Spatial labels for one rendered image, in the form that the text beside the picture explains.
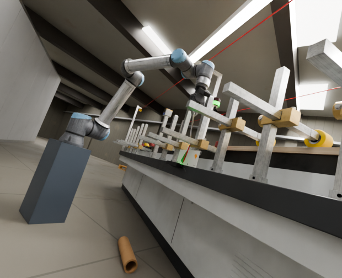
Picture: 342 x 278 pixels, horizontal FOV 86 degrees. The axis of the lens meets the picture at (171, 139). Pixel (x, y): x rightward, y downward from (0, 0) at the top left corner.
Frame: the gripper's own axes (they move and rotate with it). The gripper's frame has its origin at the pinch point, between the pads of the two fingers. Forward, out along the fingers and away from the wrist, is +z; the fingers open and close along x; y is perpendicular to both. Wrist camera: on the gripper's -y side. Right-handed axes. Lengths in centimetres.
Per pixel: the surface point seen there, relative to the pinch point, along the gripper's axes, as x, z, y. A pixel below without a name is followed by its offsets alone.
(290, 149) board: -26, 12, -47
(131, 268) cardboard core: 4, 101, 13
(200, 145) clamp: -5.1, 18.5, -9.1
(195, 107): 15.7, 7.5, -30.6
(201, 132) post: -7.0, 9.3, -2.0
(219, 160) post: -6.5, 25.4, -27.3
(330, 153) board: -26, 13, -61
